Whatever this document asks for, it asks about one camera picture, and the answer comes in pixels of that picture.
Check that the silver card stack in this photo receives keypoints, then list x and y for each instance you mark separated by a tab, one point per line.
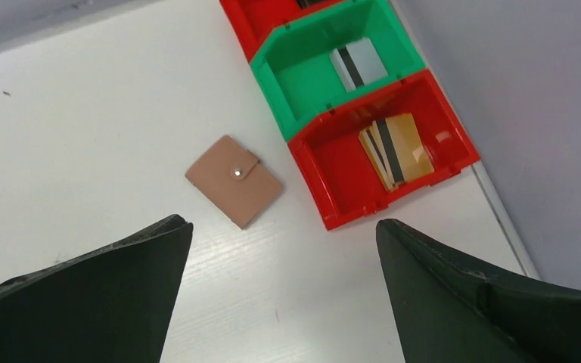
358	64

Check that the tan leather card holder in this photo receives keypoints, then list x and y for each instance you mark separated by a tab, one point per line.
234	179

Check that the green plastic bin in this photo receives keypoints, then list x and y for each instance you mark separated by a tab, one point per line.
294	70

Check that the red bin with gold cards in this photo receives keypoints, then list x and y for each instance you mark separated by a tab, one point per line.
360	157

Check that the black card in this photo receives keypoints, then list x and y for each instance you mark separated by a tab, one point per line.
307	3

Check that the gold card stack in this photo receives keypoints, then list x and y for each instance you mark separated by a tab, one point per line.
394	147

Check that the red bin with black card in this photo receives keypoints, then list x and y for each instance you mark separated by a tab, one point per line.
253	20

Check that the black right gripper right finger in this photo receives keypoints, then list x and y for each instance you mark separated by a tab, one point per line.
450	306

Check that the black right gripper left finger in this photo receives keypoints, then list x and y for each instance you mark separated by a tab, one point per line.
113	304

